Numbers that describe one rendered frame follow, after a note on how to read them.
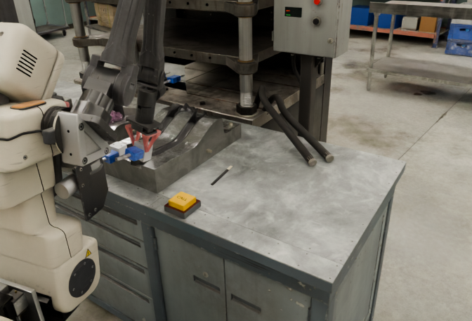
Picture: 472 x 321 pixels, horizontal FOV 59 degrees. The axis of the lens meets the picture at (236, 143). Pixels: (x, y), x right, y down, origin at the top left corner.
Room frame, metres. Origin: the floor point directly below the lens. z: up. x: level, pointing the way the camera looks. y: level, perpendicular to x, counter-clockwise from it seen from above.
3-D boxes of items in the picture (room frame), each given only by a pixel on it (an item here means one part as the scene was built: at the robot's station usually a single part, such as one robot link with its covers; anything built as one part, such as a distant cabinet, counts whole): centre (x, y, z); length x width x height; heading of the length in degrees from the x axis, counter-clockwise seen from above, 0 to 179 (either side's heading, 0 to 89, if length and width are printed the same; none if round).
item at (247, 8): (2.48, 0.21, 1.20); 1.29 x 0.83 x 0.19; 56
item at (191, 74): (2.39, 0.22, 0.87); 0.50 x 0.27 x 0.17; 146
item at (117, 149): (1.24, 0.43, 0.89); 0.13 x 0.05 x 0.05; 145
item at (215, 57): (2.48, 0.21, 0.96); 1.29 x 0.83 x 0.18; 56
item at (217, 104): (2.49, 0.22, 0.76); 1.30 x 0.84 x 0.07; 56
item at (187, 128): (1.42, 0.24, 0.92); 0.35 x 0.16 x 0.09; 146
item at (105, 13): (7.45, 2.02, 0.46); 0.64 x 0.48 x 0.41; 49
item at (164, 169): (1.43, 0.23, 0.87); 0.50 x 0.26 x 0.14; 146
